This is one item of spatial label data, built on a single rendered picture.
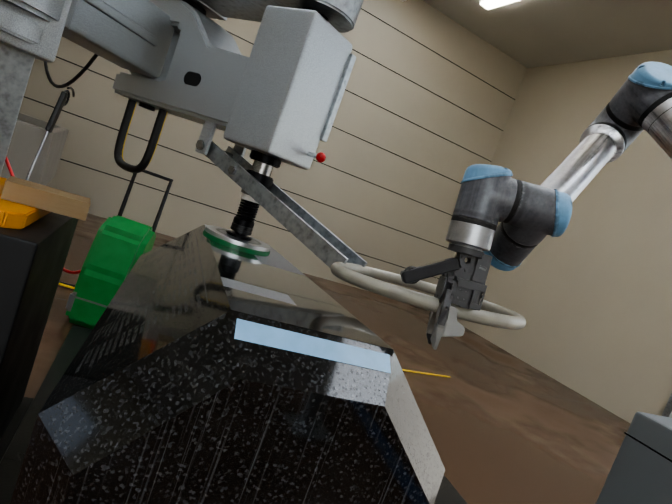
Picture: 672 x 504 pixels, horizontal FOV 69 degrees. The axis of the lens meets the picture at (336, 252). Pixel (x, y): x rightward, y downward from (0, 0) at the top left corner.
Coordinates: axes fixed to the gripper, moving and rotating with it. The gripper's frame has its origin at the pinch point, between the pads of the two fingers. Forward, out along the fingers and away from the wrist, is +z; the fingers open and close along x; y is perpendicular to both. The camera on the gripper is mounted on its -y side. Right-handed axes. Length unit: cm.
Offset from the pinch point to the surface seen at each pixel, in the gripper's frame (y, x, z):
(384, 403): -7.4, -11.1, 11.8
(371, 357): -11.4, -6.8, 5.2
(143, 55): -103, 67, -57
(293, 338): -26.4, -13.1, 4.2
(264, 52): -59, 46, -62
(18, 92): -114, 28, -30
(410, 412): -0.3, -2.1, 14.9
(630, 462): 54, 10, 17
